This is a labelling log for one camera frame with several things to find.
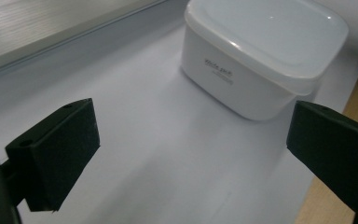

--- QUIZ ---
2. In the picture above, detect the white square container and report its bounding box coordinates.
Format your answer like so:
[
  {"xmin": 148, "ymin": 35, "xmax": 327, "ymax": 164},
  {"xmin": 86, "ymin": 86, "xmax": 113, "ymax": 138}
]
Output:
[{"xmin": 180, "ymin": 0, "xmax": 351, "ymax": 122}]

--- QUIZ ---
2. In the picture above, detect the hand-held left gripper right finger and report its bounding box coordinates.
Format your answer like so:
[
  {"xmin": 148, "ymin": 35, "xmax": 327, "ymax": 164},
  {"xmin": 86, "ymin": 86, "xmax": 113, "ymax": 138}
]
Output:
[{"xmin": 285, "ymin": 99, "xmax": 358, "ymax": 224}]

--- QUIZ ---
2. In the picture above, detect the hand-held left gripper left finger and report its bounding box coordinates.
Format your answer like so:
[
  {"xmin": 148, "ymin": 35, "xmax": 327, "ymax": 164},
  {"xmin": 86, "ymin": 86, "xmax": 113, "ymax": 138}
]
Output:
[{"xmin": 5, "ymin": 97, "xmax": 102, "ymax": 213}]

